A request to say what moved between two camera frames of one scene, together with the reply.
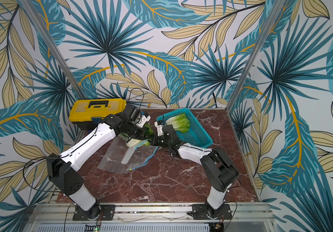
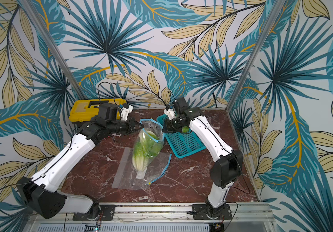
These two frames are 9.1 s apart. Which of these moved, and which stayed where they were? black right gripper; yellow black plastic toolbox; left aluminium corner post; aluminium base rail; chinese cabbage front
Moved: chinese cabbage front; black right gripper
Stayed: yellow black plastic toolbox; left aluminium corner post; aluminium base rail
